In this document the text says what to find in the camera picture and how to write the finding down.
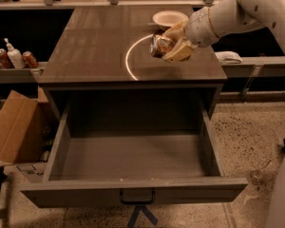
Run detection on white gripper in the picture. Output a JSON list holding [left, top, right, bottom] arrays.
[[161, 7, 219, 62]]

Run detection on crushed orange can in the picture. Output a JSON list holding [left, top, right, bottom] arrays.
[[149, 34, 176, 58]]

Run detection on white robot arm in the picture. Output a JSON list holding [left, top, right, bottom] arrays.
[[162, 0, 285, 62]]

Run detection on grey cabinet counter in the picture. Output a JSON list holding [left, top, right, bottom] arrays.
[[39, 5, 226, 114]]

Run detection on open grey top drawer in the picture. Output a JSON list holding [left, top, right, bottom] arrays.
[[21, 91, 247, 207]]

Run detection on red soda can right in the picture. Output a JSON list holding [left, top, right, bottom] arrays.
[[23, 51, 39, 68]]

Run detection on red soda can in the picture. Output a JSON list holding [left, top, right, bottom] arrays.
[[0, 48, 13, 68], [23, 51, 39, 68]]

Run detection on red soda can left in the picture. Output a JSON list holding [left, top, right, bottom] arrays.
[[0, 48, 13, 68]]

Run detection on white paper bowl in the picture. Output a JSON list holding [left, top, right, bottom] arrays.
[[152, 10, 188, 31]]

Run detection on folded white cloth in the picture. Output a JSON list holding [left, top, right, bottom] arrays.
[[216, 51, 242, 64]]

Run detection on grey low shelf right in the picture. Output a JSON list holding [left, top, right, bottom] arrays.
[[222, 56, 285, 78]]

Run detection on grey low shelf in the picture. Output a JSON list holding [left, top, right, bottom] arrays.
[[222, 56, 285, 78], [0, 62, 47, 84]]

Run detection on white pump bottle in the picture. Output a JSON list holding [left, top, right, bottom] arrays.
[[4, 38, 26, 68]]

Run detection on brown cardboard box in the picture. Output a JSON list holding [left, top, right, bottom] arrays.
[[0, 88, 57, 163]]

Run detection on grey low shelf left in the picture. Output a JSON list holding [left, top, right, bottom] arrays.
[[0, 62, 47, 84]]

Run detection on black drawer handle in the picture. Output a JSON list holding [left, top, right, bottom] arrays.
[[120, 190, 156, 205]]

